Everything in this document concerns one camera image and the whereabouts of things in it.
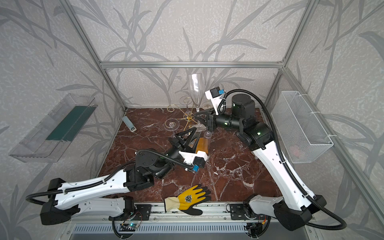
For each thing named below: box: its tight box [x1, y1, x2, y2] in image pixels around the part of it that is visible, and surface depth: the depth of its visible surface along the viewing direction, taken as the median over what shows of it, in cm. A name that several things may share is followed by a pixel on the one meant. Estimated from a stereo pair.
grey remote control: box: [122, 115, 137, 133], surface depth 108 cm
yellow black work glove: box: [164, 184, 212, 216], surface depth 77 cm
